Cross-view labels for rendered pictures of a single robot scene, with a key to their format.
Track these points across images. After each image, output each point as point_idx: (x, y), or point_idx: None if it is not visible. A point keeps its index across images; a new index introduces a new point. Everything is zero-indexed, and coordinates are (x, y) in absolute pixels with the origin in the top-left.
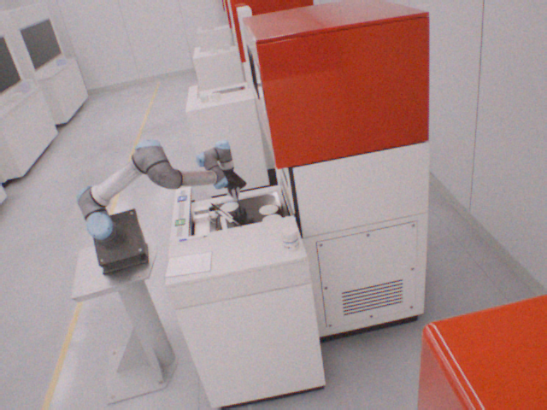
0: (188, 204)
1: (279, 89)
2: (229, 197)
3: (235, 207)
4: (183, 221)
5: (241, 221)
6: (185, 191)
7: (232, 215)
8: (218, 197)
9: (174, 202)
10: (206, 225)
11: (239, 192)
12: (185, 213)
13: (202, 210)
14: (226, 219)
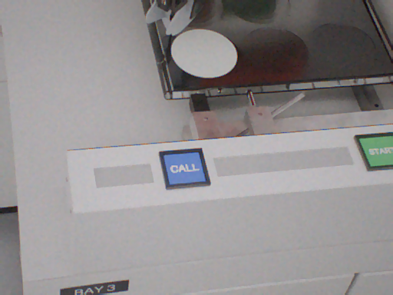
0: (238, 141)
1: None
2: (34, 101)
3: (217, 37)
4: (377, 140)
5: (308, 21)
6: (115, 164)
7: (265, 43)
8: (18, 138)
9: (203, 197)
10: (295, 125)
11: (6, 68)
12: (313, 141)
13: (219, 128)
14: (291, 60)
